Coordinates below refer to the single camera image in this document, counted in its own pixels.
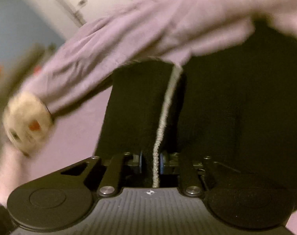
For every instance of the yellow kiss emoji pillow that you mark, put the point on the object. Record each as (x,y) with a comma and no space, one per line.
(27,122)

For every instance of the black knit garment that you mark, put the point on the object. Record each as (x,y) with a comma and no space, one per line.
(238,105)

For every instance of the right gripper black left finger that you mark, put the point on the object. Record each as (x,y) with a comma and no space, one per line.
(123,170)

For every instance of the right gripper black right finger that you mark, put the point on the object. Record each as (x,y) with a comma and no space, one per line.
(177,171)

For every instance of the pink folded duvet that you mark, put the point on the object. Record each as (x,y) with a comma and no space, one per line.
(169,29)

